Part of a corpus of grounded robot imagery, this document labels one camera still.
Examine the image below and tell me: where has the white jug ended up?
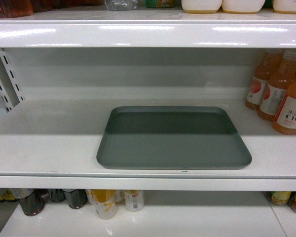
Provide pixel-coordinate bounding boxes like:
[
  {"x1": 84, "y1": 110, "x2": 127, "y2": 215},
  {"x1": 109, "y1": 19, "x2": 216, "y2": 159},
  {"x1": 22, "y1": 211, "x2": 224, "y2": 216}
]
[
  {"x1": 222, "y1": 0, "x2": 265, "y2": 14},
  {"x1": 181, "y1": 0, "x2": 222, "y2": 14}
]

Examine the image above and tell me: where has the orange juice bottle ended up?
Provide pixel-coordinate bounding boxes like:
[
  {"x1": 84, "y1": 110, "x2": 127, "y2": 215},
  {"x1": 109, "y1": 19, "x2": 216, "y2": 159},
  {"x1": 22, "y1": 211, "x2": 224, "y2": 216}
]
[
  {"x1": 272, "y1": 80, "x2": 296, "y2": 135},
  {"x1": 245, "y1": 49, "x2": 284, "y2": 110},
  {"x1": 258, "y1": 49, "x2": 296, "y2": 121}
]

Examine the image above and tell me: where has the dark soy sauce bottle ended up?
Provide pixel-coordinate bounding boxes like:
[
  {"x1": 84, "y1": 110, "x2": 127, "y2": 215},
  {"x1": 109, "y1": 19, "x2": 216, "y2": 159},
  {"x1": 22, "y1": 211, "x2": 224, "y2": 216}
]
[{"x1": 18, "y1": 190, "x2": 45, "y2": 216}]

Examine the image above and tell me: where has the white shelf board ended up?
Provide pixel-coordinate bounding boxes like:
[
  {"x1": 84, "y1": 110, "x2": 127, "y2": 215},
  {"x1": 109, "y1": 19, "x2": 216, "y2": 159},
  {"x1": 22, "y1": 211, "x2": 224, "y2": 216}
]
[
  {"x1": 0, "y1": 99, "x2": 296, "y2": 191},
  {"x1": 0, "y1": 7, "x2": 296, "y2": 48}
]

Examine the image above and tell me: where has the orange juice bottle middle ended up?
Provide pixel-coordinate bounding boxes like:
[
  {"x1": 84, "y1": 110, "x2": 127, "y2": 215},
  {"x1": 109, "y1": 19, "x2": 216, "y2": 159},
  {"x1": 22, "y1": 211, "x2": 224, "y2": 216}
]
[{"x1": 258, "y1": 49, "x2": 296, "y2": 121}]

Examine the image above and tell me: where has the orange juice bottle back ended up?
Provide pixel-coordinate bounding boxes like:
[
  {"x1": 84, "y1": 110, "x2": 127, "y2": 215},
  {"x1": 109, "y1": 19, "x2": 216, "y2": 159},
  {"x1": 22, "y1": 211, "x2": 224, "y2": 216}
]
[{"x1": 245, "y1": 49, "x2": 284, "y2": 110}]

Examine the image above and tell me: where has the white jug left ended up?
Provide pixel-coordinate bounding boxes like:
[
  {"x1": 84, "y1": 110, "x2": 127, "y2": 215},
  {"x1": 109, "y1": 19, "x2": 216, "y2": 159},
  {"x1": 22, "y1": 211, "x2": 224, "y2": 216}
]
[{"x1": 181, "y1": 0, "x2": 222, "y2": 14}]

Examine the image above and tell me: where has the white middle shelf board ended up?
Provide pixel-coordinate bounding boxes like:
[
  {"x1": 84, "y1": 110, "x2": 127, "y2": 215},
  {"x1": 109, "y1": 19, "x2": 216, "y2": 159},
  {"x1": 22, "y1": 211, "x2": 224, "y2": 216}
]
[{"x1": 0, "y1": 99, "x2": 296, "y2": 191}]

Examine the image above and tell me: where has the white upper shelf board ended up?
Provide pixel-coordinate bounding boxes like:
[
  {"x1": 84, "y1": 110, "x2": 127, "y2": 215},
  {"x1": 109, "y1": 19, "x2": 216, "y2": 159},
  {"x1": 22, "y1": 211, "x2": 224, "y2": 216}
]
[{"x1": 0, "y1": 7, "x2": 296, "y2": 48}]

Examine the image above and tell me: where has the orange juice bottle front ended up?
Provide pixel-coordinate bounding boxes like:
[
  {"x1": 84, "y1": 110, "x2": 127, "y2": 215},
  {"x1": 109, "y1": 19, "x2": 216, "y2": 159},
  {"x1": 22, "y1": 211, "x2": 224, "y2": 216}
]
[{"x1": 272, "y1": 80, "x2": 296, "y2": 135}]

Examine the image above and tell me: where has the white slotted shelf bracket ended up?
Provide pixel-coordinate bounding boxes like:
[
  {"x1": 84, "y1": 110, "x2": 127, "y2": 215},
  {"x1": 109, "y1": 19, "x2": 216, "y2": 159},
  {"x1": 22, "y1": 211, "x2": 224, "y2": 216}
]
[{"x1": 0, "y1": 48, "x2": 25, "y2": 112}]

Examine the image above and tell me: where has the yellow juice bottle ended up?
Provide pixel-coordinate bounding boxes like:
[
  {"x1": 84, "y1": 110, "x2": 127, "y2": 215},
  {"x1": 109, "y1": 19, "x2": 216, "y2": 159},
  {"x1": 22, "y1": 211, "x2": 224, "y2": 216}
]
[{"x1": 91, "y1": 189, "x2": 116, "y2": 220}]

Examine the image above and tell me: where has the silver grey rectangular tray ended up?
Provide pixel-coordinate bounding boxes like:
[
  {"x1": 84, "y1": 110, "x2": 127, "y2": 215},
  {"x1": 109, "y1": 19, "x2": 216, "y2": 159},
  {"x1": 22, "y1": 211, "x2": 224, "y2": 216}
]
[{"x1": 96, "y1": 106, "x2": 252, "y2": 170}]

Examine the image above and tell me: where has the white jug middle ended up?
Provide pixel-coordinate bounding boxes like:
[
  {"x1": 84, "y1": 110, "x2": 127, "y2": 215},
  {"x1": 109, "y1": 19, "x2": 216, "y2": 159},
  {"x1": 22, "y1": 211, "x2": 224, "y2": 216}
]
[{"x1": 222, "y1": 0, "x2": 265, "y2": 14}]

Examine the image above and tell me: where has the white label drink bottle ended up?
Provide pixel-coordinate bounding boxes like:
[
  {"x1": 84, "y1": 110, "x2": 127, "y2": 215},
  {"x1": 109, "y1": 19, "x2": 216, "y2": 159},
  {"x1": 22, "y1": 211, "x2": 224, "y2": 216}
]
[{"x1": 123, "y1": 190, "x2": 145, "y2": 212}]

